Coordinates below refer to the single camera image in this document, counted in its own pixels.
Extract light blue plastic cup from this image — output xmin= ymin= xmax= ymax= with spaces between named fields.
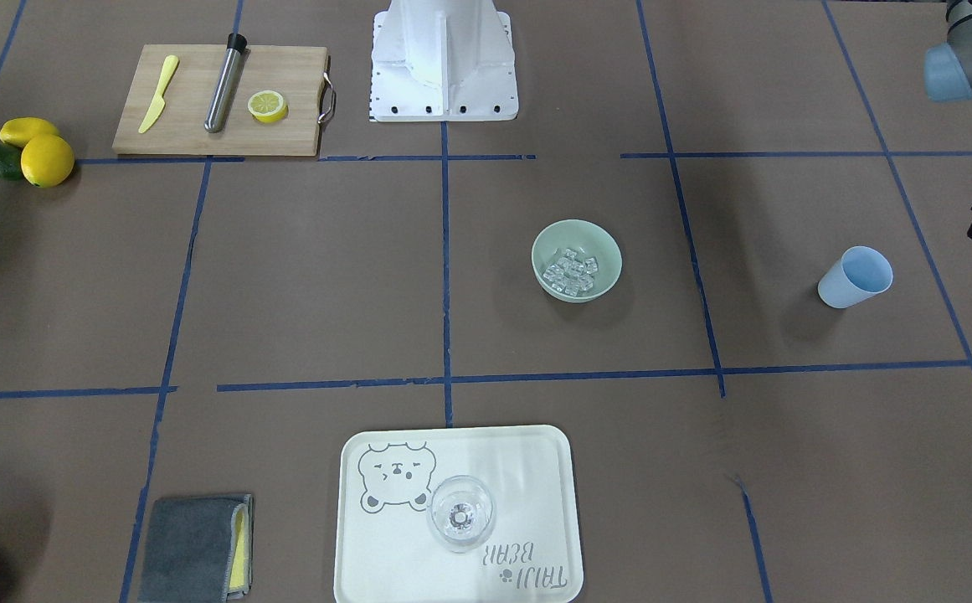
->
xmin=817 ymin=245 xmax=894 ymax=309

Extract light green bowl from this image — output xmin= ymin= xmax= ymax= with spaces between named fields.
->
xmin=531 ymin=220 xmax=624 ymax=304

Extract clear ice cubes in bowl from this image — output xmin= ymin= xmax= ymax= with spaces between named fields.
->
xmin=542 ymin=248 xmax=599 ymax=297

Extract clear wine glass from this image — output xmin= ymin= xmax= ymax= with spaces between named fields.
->
xmin=428 ymin=476 xmax=496 ymax=554

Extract cream bear serving tray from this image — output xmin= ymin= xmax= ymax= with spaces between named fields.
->
xmin=333 ymin=425 xmax=584 ymax=602

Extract lemon half slice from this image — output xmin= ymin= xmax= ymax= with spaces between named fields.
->
xmin=247 ymin=90 xmax=288 ymax=125

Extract steel cylinder muddler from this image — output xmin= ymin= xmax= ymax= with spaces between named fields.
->
xmin=203 ymin=32 xmax=248 ymax=134

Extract wooden cutting board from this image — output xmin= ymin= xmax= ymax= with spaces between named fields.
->
xmin=112 ymin=44 xmax=330 ymax=157

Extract yellow plastic knife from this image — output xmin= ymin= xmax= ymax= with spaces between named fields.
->
xmin=137 ymin=54 xmax=180 ymax=134

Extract grey folded cloth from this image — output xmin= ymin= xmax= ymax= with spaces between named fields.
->
xmin=137 ymin=492 xmax=255 ymax=602

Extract yellow lemon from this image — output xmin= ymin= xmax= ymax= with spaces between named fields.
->
xmin=0 ymin=116 xmax=60 ymax=149
xmin=20 ymin=134 xmax=75 ymax=188

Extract green lime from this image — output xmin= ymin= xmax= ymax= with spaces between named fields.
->
xmin=0 ymin=142 xmax=25 ymax=182

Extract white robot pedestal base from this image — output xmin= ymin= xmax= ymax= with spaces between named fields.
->
xmin=368 ymin=1 xmax=520 ymax=123

